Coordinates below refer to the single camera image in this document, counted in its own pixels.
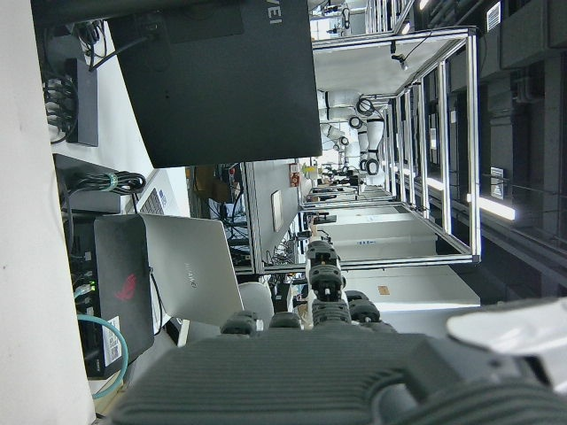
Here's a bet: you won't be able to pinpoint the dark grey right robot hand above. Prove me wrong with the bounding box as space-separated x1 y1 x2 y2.
108 240 567 425

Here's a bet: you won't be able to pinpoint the silver Huawei laptop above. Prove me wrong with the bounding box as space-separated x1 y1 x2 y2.
139 213 245 328

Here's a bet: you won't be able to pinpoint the black mini PC red logo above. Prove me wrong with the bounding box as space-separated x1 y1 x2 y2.
86 214 155 380

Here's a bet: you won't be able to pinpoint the white humanoid robot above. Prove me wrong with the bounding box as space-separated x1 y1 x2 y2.
316 89 386 177

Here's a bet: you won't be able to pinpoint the black power adapter box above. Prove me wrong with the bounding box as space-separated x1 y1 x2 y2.
52 153 123 214

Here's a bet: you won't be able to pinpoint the bright strip light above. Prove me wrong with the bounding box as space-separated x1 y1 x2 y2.
467 193 517 222

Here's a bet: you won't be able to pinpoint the white ceiling sign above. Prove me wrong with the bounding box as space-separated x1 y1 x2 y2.
489 166 506 198

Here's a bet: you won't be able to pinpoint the black Huawei monitor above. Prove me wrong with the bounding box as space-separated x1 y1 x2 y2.
30 0 323 169

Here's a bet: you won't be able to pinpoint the white ventilation grille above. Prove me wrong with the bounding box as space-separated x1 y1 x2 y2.
485 2 502 32

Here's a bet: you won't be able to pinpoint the teal network cable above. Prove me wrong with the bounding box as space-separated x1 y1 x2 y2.
74 282 130 399

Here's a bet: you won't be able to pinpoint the white wall panel board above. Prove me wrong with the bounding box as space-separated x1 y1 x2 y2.
270 189 284 232

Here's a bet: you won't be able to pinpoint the black cable bundle green tie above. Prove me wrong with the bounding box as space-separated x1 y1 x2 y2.
66 171 147 196

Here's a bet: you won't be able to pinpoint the aluminium profile frame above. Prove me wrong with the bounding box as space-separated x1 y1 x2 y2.
241 26 482 274

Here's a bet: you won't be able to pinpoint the small black frame camera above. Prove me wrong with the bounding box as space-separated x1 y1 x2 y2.
389 40 409 71

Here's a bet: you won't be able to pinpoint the black cables on hub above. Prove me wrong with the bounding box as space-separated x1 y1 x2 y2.
42 74 79 145

